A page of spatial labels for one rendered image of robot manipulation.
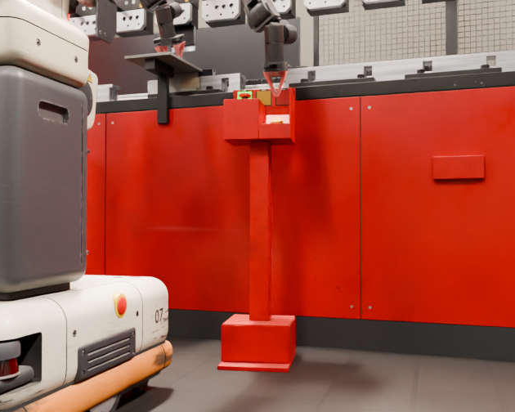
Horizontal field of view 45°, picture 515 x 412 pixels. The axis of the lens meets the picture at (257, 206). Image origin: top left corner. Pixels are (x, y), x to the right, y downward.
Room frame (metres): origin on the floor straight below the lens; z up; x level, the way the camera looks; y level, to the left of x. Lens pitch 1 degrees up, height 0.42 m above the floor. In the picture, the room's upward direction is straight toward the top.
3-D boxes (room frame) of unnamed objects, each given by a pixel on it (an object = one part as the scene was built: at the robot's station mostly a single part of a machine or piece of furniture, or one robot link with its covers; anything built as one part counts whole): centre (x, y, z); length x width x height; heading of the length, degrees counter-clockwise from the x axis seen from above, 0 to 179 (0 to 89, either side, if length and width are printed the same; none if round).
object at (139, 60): (2.26, 0.34, 1.00); 0.26 x 0.18 x 0.01; 160
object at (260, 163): (1.88, -0.01, 0.39); 0.06 x 0.06 x 0.54; 82
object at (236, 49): (2.96, 0.34, 1.12); 1.13 x 0.02 x 0.44; 70
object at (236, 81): (2.38, 0.24, 0.92); 0.39 x 0.06 x 0.10; 70
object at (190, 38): (2.40, 0.29, 1.13); 0.10 x 0.02 x 0.10; 70
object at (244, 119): (1.88, -0.01, 0.75); 0.20 x 0.16 x 0.18; 82
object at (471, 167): (1.90, -0.62, 0.59); 0.15 x 0.02 x 0.07; 70
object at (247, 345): (1.85, 0.00, 0.06); 0.25 x 0.20 x 0.12; 172
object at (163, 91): (2.22, 0.35, 0.88); 0.14 x 0.04 x 0.22; 160
